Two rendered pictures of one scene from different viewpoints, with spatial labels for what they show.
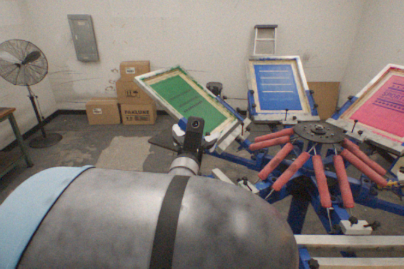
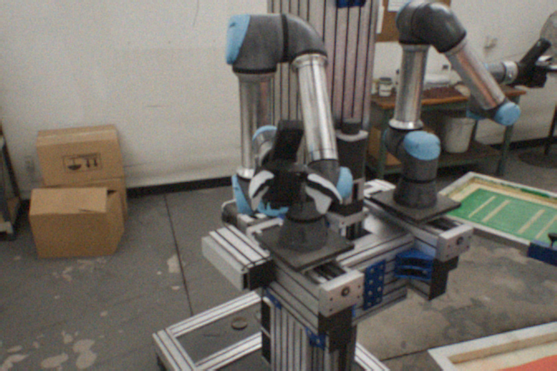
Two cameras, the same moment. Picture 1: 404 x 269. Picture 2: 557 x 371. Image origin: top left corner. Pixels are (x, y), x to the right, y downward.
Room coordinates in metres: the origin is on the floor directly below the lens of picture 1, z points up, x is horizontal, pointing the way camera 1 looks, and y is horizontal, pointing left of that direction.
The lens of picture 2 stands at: (-0.82, -1.40, 2.02)
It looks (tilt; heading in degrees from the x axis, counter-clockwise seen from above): 25 degrees down; 72
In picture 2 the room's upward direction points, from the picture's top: straight up
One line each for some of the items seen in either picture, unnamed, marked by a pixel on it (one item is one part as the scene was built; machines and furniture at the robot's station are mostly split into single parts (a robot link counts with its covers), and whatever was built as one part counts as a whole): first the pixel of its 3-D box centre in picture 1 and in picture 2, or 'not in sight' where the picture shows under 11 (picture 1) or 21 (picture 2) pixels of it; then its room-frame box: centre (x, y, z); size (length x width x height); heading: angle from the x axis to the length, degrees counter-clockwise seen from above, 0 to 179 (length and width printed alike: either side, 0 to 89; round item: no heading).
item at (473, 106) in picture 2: not in sight; (481, 103); (0.40, 0.03, 1.56); 0.11 x 0.08 x 0.11; 82
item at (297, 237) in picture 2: not in sight; (303, 224); (-0.35, -0.19, 1.31); 0.15 x 0.15 x 0.10
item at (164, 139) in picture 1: (222, 154); not in sight; (1.72, -0.19, 0.91); 1.34 x 0.40 x 0.08; 59
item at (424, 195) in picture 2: not in sight; (416, 186); (0.12, -0.05, 1.31); 0.15 x 0.15 x 0.10
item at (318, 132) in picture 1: (299, 204); not in sight; (1.38, -0.77, 0.67); 0.39 x 0.39 x 1.35
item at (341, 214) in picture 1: (346, 224); not in sight; (0.88, -0.76, 1.02); 0.17 x 0.06 x 0.05; 179
